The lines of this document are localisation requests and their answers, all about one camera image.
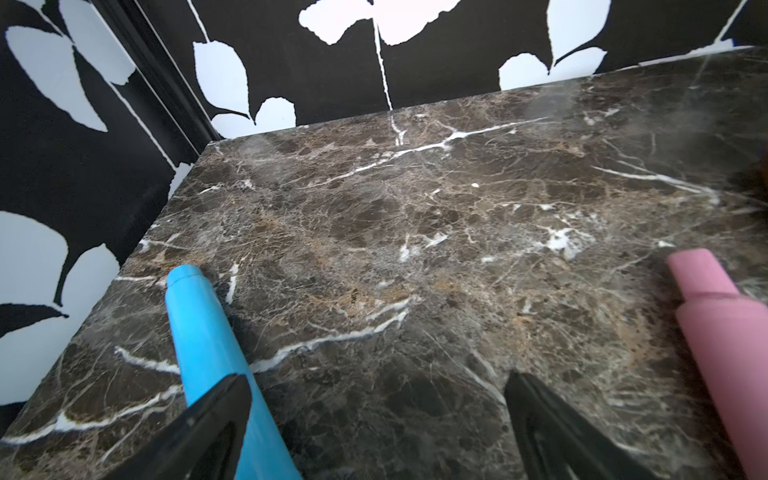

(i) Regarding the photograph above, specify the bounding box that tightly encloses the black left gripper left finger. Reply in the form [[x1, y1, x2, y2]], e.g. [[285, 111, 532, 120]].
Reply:
[[105, 374, 252, 480]]

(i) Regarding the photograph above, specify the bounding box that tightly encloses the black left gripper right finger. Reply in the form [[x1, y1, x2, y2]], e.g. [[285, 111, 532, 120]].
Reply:
[[504, 371, 656, 479]]

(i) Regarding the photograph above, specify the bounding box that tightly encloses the blue toy microphone on table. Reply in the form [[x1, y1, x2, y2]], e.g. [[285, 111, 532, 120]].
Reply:
[[165, 265, 301, 479]]

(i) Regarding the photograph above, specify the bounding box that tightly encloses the pink toy microphone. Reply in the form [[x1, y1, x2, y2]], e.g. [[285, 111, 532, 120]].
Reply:
[[667, 249, 767, 479]]

